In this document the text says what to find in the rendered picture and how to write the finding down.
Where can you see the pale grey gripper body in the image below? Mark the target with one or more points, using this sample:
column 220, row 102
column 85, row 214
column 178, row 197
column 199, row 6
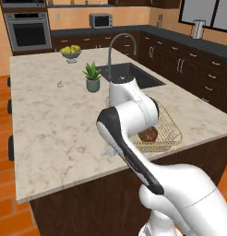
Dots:
column 111, row 150

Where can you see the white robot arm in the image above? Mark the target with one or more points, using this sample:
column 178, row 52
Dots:
column 186, row 190

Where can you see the brown round bread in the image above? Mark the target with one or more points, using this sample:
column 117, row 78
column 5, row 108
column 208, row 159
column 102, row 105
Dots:
column 148, row 134

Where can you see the dark wooden island cabinet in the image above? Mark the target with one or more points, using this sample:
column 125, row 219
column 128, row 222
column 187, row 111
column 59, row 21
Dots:
column 97, row 199

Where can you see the green plant in grey pot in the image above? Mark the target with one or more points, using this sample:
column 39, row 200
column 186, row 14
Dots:
column 93, row 86

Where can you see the dark sink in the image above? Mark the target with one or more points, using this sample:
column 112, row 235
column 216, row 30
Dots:
column 140, row 76

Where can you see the grey curved tap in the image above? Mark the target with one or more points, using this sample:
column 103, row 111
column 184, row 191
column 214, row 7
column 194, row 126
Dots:
column 109, row 55

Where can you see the grey fruit bowl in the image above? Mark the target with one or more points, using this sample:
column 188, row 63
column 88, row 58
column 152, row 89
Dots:
column 71, row 56

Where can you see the yellow-green fruit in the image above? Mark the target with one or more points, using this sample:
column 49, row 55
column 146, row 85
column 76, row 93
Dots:
column 66, row 50
column 75, row 48

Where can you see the dark wooden cupboard run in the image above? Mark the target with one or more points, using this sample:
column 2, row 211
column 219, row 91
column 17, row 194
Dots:
column 87, row 41
column 186, row 66

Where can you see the grey toaster oven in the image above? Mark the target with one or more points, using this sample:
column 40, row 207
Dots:
column 101, row 21

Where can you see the knife block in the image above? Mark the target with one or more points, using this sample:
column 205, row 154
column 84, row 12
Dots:
column 160, row 21

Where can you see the black-framed window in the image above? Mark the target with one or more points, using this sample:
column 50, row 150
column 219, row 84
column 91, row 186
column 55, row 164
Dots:
column 204, row 10

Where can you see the steel built-in microwave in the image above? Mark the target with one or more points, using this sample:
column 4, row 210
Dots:
column 23, row 3

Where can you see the white wall socket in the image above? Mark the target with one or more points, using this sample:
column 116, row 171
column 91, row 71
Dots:
column 58, row 16

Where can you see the steel wall oven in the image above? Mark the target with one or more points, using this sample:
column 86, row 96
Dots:
column 27, row 32

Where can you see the dark wall shelf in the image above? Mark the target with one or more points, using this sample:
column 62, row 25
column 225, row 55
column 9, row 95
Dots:
column 75, row 5

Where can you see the dark wooden wall cupboards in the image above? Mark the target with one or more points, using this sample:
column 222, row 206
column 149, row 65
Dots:
column 143, row 3

